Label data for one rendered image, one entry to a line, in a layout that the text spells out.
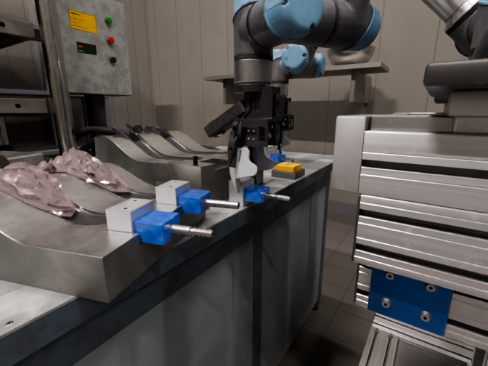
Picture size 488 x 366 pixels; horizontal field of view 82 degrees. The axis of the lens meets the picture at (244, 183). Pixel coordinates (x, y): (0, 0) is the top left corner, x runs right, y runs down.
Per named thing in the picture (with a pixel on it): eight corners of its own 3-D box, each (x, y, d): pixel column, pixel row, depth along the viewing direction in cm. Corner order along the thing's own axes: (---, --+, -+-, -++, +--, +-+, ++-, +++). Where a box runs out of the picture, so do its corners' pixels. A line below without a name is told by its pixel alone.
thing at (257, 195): (293, 208, 59) (295, 183, 58) (284, 215, 55) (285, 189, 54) (240, 198, 66) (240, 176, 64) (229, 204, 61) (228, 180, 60)
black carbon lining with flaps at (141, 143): (233, 160, 76) (233, 124, 74) (192, 170, 63) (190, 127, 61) (149, 150, 94) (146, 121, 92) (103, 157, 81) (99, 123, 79)
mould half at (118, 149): (263, 183, 79) (263, 135, 76) (202, 209, 58) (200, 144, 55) (147, 165, 106) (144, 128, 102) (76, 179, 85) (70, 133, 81)
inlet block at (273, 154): (297, 167, 102) (298, 152, 100) (287, 168, 99) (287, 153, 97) (272, 162, 112) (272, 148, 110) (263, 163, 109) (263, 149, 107)
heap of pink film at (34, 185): (139, 188, 52) (136, 146, 51) (54, 224, 36) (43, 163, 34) (34, 179, 59) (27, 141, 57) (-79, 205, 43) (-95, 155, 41)
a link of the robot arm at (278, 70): (288, 47, 91) (264, 49, 95) (287, 83, 94) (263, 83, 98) (295, 51, 98) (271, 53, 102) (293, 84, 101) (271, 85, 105)
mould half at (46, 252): (205, 217, 54) (204, 160, 51) (108, 303, 30) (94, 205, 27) (12, 196, 67) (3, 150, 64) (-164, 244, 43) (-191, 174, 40)
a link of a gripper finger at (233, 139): (231, 166, 54) (238, 121, 54) (224, 165, 55) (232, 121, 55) (242, 170, 58) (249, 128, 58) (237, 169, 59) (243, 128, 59)
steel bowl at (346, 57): (377, 68, 217) (379, 51, 213) (368, 62, 189) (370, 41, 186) (333, 72, 235) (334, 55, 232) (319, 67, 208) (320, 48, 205)
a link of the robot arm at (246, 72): (226, 61, 53) (247, 67, 60) (226, 86, 54) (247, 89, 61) (261, 57, 49) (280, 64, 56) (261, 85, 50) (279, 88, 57)
